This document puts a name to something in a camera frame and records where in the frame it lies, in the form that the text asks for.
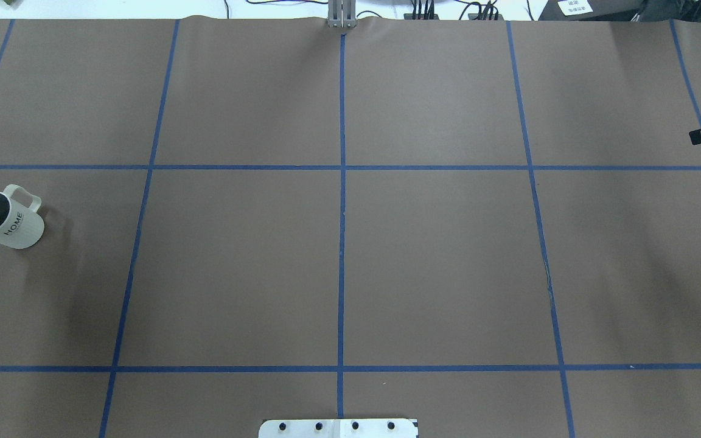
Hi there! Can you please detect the white ribbed mug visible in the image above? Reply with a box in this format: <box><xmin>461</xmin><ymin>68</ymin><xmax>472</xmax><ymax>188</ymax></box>
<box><xmin>0</xmin><ymin>185</ymin><xmax>45</xmax><ymax>249</ymax></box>

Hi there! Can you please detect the black box with label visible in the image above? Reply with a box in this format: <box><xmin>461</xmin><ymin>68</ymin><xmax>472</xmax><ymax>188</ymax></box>
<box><xmin>537</xmin><ymin>1</ymin><xmax>644</xmax><ymax>21</ymax></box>

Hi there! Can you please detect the brown table mat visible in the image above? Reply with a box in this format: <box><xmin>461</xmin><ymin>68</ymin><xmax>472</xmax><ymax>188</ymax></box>
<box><xmin>0</xmin><ymin>16</ymin><xmax>701</xmax><ymax>437</ymax></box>

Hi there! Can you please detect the white mounting plate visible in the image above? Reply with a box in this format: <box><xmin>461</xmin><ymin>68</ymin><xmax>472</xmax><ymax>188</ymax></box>
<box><xmin>258</xmin><ymin>418</ymin><xmax>419</xmax><ymax>437</ymax></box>

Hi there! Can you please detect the aluminium frame post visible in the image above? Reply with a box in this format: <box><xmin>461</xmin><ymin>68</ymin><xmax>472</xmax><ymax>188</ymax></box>
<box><xmin>326</xmin><ymin>0</ymin><xmax>358</xmax><ymax>29</ymax></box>

